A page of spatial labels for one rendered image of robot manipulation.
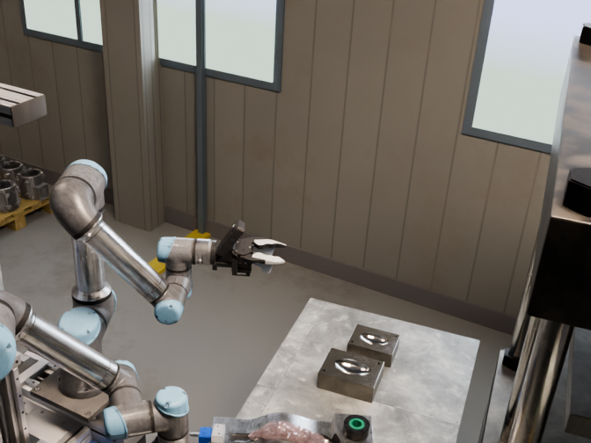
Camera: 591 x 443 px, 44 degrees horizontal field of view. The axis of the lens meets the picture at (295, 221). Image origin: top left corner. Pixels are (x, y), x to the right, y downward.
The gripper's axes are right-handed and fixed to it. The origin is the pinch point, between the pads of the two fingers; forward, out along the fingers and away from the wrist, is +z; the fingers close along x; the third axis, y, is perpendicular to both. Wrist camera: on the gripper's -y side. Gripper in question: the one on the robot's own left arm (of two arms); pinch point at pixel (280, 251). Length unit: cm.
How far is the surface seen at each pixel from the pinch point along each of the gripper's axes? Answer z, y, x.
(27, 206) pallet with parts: -181, 167, -237
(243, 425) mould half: -9, 58, 16
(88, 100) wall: -146, 111, -289
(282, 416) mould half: 3, 54, 15
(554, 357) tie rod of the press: 53, -35, 68
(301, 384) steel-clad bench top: 9, 68, -10
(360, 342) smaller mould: 30, 64, -29
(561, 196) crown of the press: 49, -64, 59
